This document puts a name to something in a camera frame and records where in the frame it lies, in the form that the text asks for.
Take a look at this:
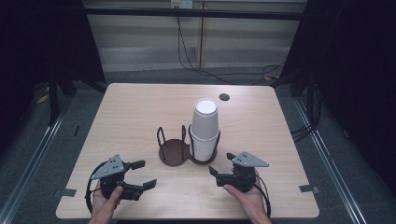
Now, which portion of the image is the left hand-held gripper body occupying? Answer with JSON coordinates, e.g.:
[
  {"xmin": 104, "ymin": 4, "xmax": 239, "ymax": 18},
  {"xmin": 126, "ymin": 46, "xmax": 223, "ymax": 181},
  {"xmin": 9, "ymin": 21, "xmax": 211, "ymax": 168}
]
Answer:
[{"xmin": 91, "ymin": 153, "xmax": 145, "ymax": 202}]

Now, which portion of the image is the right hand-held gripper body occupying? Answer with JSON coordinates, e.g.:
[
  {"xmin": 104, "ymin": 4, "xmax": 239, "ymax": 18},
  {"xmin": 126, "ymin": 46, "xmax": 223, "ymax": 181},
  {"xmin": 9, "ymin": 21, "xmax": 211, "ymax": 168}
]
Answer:
[{"xmin": 216, "ymin": 151, "xmax": 270, "ymax": 193}]

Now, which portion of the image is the stack of white paper cups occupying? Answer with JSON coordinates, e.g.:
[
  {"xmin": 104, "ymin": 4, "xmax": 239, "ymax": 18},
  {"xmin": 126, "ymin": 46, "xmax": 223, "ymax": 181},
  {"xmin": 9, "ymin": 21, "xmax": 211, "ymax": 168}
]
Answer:
[{"xmin": 190, "ymin": 98, "xmax": 220, "ymax": 162}]

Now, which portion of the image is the black wire cup holder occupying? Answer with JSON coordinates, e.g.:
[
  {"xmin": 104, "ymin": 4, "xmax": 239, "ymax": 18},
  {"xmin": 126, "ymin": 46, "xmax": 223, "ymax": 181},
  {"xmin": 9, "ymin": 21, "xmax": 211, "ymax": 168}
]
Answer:
[{"xmin": 156, "ymin": 124, "xmax": 221, "ymax": 167}]

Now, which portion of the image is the person's right hand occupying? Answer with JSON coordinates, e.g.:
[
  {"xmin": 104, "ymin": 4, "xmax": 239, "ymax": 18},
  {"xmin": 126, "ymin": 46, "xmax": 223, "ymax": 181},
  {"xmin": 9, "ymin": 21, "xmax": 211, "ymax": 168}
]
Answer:
[{"xmin": 222, "ymin": 170, "xmax": 269, "ymax": 218}]

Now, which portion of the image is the person's left hand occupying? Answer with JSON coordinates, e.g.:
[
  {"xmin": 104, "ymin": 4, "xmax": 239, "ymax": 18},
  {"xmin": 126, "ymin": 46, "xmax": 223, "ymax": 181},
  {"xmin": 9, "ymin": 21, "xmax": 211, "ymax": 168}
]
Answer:
[{"xmin": 90, "ymin": 181, "xmax": 124, "ymax": 220}]

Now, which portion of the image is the grey tape piece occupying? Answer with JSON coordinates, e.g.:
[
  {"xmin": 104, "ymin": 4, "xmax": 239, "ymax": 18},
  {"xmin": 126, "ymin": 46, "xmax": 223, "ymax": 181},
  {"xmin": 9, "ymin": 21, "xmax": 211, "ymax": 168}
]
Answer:
[
  {"xmin": 299, "ymin": 184, "xmax": 320, "ymax": 194},
  {"xmin": 58, "ymin": 188, "xmax": 78, "ymax": 198}
]

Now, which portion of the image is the black metal stand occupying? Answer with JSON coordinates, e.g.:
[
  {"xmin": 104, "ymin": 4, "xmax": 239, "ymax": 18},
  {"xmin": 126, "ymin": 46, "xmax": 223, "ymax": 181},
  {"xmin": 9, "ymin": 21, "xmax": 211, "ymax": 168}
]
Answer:
[
  {"xmin": 305, "ymin": 74, "xmax": 316, "ymax": 127},
  {"xmin": 46, "ymin": 69, "xmax": 61, "ymax": 127}
]

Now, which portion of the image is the dark curtain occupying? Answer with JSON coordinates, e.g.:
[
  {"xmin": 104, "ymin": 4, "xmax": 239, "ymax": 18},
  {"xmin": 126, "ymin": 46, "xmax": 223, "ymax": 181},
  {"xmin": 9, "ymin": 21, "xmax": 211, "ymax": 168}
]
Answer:
[
  {"xmin": 0, "ymin": 0, "xmax": 106, "ymax": 150},
  {"xmin": 279, "ymin": 0, "xmax": 396, "ymax": 194}
]

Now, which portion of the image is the black horizontal bar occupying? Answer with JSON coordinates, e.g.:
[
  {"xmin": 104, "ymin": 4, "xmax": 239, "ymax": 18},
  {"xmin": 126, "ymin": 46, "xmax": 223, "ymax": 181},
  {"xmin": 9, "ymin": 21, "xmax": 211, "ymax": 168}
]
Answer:
[{"xmin": 83, "ymin": 7, "xmax": 308, "ymax": 21}]

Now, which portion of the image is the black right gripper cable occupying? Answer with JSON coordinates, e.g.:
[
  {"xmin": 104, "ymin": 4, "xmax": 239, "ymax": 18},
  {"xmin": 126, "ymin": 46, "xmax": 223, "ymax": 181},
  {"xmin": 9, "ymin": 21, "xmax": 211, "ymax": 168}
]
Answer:
[{"xmin": 255, "ymin": 174, "xmax": 272, "ymax": 218}]

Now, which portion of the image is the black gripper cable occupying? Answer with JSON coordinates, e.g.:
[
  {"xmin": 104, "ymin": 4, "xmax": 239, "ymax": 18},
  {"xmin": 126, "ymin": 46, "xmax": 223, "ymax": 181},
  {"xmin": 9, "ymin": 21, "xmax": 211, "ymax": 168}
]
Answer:
[
  {"xmin": 255, "ymin": 174, "xmax": 272, "ymax": 218},
  {"xmin": 85, "ymin": 161, "xmax": 108, "ymax": 215}
]

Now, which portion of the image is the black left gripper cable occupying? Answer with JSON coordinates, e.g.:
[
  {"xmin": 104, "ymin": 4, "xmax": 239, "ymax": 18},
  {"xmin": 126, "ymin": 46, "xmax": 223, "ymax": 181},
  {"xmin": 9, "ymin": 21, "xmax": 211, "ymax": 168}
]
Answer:
[{"xmin": 85, "ymin": 161, "xmax": 108, "ymax": 215}]

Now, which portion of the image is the bundle of black floor cables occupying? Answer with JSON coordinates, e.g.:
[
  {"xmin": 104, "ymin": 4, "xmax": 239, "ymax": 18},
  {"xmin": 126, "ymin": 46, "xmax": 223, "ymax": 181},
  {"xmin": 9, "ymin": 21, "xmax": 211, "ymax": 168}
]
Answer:
[{"xmin": 290, "ymin": 83, "xmax": 322, "ymax": 144}]

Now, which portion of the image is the metal floor rail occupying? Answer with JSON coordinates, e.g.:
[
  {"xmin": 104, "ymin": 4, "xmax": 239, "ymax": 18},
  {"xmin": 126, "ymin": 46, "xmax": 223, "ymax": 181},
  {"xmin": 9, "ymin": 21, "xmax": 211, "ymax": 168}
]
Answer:
[
  {"xmin": 0, "ymin": 105, "xmax": 69, "ymax": 224},
  {"xmin": 293, "ymin": 96, "xmax": 369, "ymax": 224}
]

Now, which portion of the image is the long black wall cable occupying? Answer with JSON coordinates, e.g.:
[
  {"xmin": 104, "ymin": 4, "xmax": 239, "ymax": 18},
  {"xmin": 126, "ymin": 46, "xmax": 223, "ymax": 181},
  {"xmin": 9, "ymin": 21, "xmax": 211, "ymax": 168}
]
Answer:
[{"xmin": 176, "ymin": 15, "xmax": 288, "ymax": 86}]

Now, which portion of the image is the white wall socket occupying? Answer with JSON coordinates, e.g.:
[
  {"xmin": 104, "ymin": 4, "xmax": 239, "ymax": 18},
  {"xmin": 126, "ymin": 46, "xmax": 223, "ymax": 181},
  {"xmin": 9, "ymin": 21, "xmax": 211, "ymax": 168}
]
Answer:
[{"xmin": 170, "ymin": 0, "xmax": 194, "ymax": 9}]

